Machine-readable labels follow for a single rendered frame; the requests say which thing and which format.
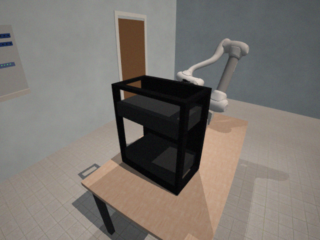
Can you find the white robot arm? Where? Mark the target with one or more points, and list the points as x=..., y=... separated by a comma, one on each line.
x=236, y=50

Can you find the black open-frame rack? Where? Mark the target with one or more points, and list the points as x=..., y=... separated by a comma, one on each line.
x=174, y=117

